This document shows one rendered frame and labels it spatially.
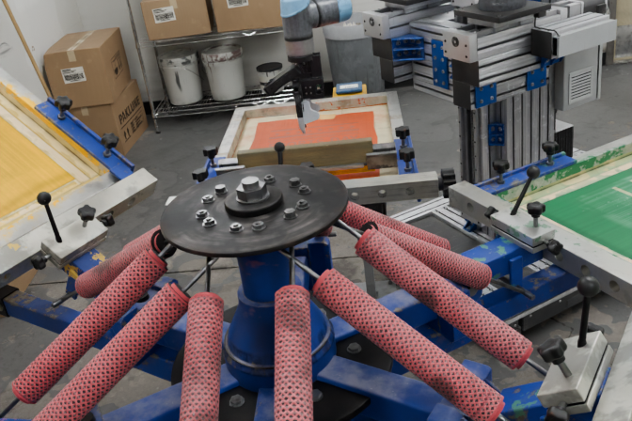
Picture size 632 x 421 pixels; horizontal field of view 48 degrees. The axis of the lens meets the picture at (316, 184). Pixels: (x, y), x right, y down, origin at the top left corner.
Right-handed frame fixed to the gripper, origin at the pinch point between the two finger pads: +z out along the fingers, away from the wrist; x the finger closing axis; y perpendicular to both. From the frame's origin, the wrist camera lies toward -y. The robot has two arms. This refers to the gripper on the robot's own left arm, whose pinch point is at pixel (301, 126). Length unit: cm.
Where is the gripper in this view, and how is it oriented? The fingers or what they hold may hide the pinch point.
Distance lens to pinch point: 196.0
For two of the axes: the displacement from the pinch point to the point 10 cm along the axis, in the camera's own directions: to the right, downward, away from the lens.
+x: 0.3, -4.2, 9.1
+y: 9.9, -0.9, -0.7
